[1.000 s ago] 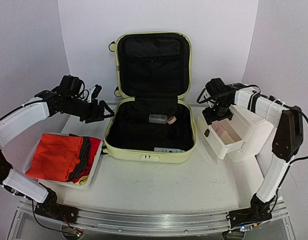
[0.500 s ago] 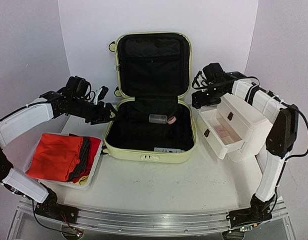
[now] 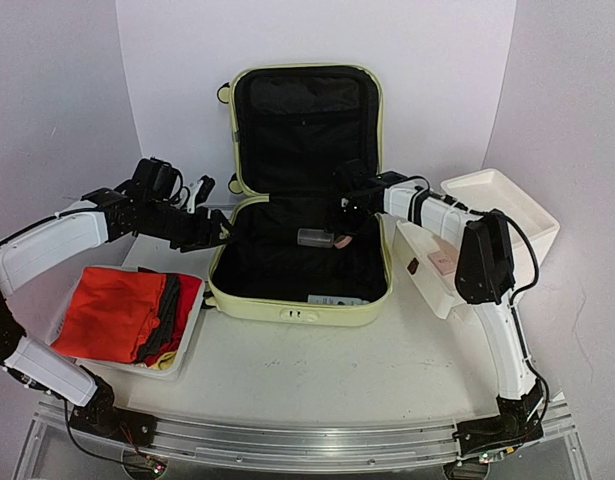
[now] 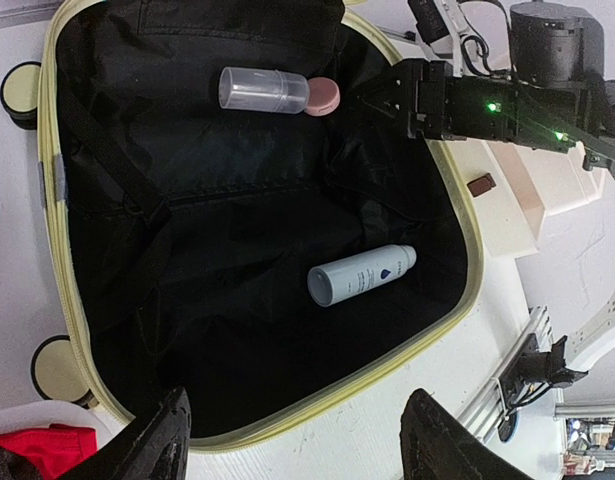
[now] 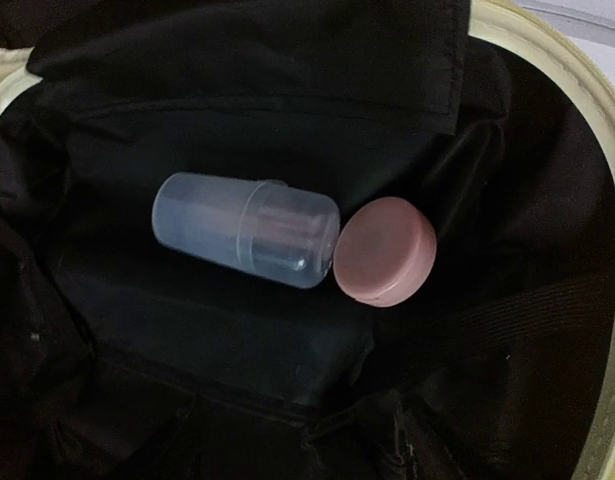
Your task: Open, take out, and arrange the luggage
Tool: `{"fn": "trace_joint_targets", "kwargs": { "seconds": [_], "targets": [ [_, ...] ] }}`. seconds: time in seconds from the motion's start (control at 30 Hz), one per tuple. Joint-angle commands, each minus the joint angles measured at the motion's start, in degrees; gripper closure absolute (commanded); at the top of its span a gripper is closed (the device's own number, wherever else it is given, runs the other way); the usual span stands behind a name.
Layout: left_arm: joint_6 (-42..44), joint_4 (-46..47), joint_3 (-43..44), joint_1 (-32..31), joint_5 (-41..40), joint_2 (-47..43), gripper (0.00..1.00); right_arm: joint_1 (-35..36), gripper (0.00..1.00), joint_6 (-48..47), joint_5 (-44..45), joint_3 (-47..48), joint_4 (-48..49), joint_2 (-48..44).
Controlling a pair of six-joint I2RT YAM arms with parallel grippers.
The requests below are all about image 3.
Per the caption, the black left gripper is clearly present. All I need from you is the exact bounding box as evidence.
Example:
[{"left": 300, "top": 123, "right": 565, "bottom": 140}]
[{"left": 142, "top": 200, "right": 240, "bottom": 253}]

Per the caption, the pink round small container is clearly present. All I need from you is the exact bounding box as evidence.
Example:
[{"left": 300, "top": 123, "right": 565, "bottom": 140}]
[{"left": 333, "top": 235, "right": 353, "bottom": 249}]

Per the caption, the clear plastic rectangular case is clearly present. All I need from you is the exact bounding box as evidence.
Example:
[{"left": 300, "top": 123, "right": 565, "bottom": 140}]
[{"left": 297, "top": 228, "right": 334, "bottom": 249}]

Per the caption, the red printed t-shirt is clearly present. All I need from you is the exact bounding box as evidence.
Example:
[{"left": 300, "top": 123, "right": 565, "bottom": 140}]
[{"left": 170, "top": 273, "right": 204, "bottom": 351}]

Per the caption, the white deodorant spray bottle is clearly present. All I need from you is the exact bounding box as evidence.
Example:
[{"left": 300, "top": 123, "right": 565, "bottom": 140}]
[{"left": 307, "top": 294, "right": 369, "bottom": 306}]

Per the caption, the white three-drawer storage cabinet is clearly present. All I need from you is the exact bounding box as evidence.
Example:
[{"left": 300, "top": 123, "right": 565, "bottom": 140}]
[{"left": 384, "top": 169, "right": 560, "bottom": 319}]

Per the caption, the pale green hard-shell suitcase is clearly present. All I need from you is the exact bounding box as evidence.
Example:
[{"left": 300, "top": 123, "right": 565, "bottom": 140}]
[{"left": 208, "top": 64, "right": 393, "bottom": 327}]

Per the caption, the black dotted garment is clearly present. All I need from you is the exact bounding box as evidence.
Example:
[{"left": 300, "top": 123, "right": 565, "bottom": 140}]
[{"left": 134, "top": 273, "right": 182, "bottom": 365}]

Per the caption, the white perforated plastic basket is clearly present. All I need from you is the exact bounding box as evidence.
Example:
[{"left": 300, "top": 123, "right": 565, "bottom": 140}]
[{"left": 51, "top": 266, "right": 205, "bottom": 381}]

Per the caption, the orange garment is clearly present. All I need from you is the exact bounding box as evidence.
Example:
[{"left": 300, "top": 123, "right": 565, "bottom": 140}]
[{"left": 52, "top": 267, "right": 166, "bottom": 364}]

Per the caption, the yellow cloth garment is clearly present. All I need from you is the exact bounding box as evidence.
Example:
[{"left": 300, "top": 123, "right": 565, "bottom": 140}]
[{"left": 137, "top": 350, "right": 177, "bottom": 371}]

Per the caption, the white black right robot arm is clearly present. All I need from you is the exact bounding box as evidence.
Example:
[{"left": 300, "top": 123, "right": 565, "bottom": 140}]
[{"left": 331, "top": 168, "right": 551, "bottom": 462}]

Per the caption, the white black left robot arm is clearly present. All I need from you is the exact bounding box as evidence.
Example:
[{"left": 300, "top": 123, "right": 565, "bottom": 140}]
[{"left": 0, "top": 188, "right": 234, "bottom": 437}]

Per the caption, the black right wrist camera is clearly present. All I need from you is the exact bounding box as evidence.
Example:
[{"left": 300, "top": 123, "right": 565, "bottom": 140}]
[{"left": 333, "top": 159, "right": 376, "bottom": 193}]

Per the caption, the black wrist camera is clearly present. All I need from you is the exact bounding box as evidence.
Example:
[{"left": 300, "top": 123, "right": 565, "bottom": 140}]
[
  {"left": 333, "top": 159, "right": 376, "bottom": 193},
  {"left": 129, "top": 157, "right": 216, "bottom": 214}
]

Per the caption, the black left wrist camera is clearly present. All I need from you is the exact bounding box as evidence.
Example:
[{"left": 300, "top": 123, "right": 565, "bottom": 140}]
[{"left": 129, "top": 157, "right": 216, "bottom": 214}]

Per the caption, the aluminium front mounting rail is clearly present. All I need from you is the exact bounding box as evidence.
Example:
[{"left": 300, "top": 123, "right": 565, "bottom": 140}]
[{"left": 12, "top": 398, "right": 591, "bottom": 479}]

